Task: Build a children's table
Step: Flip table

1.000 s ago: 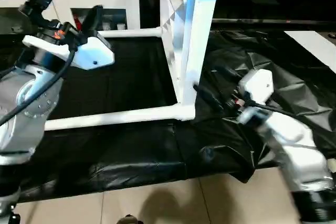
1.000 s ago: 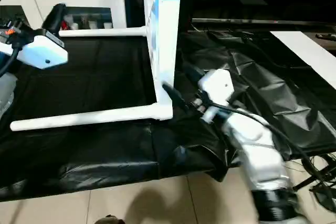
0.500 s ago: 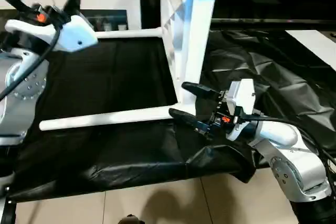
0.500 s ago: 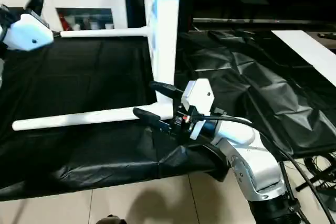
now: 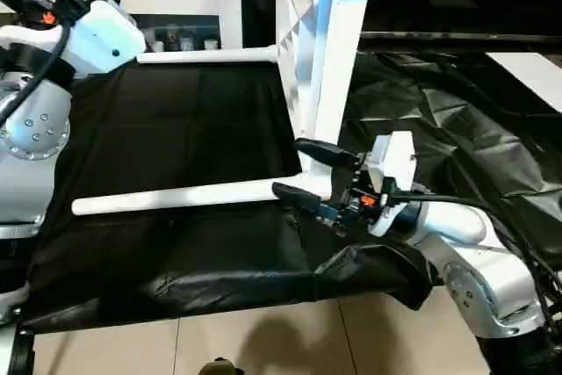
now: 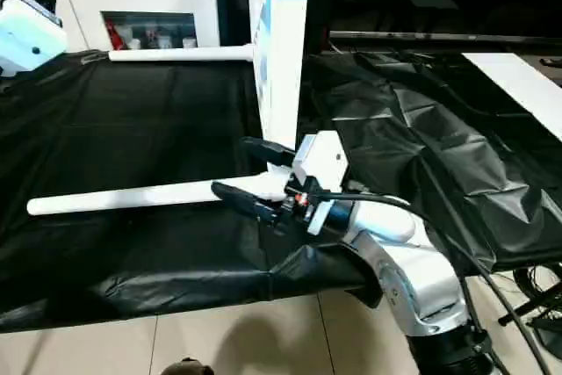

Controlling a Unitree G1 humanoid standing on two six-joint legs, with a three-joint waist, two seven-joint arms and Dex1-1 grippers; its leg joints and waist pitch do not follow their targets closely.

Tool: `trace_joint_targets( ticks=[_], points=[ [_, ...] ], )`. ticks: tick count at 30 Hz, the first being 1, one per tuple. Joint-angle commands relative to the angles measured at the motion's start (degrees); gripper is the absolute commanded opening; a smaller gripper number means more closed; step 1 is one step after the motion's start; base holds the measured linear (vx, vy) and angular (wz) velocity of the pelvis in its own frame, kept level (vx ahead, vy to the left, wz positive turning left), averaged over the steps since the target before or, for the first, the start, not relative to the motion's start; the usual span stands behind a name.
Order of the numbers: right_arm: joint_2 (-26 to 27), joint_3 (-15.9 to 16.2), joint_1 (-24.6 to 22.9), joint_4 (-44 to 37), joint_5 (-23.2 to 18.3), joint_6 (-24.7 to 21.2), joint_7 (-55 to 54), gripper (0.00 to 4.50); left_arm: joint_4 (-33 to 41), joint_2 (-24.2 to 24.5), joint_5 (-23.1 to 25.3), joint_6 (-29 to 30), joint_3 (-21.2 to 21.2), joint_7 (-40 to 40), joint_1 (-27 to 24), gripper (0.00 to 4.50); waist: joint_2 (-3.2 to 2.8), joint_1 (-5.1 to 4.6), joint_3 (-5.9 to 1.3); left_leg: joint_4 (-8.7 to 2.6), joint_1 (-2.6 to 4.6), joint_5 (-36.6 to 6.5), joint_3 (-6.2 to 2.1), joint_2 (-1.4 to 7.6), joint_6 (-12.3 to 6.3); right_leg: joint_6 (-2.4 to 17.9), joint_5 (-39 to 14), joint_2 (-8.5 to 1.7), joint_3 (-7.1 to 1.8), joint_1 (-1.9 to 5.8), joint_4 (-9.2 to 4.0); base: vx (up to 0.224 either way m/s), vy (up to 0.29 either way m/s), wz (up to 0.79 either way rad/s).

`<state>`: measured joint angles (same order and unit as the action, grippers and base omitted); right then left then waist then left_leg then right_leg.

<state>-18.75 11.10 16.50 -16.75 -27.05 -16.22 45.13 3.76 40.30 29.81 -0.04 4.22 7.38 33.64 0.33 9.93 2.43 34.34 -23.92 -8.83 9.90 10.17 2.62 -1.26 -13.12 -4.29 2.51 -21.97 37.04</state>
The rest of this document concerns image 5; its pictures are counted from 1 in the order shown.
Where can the white plastic table top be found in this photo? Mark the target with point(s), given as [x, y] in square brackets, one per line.
[333, 85]

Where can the white plastic table leg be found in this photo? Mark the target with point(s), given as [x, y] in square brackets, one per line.
[211, 55]
[175, 197]

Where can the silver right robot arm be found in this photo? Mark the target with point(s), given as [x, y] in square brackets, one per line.
[483, 278]

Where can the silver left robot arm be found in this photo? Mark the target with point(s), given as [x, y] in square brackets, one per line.
[30, 129]

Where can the black mat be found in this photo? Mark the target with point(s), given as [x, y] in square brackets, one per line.
[175, 129]

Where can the white cabinet with glass doors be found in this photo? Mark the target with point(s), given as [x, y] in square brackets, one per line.
[230, 15]

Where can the brown round object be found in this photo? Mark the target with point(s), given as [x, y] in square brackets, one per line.
[219, 367]

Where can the white sheet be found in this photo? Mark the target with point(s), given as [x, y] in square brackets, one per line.
[531, 81]

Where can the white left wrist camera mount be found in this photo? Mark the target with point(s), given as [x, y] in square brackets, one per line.
[105, 37]

